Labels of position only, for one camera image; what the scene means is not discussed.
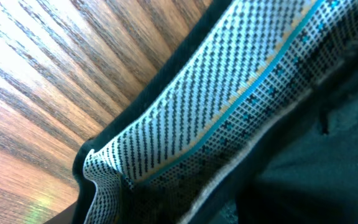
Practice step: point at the black t-shirt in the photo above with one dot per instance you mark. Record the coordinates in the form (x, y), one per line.
(243, 66)

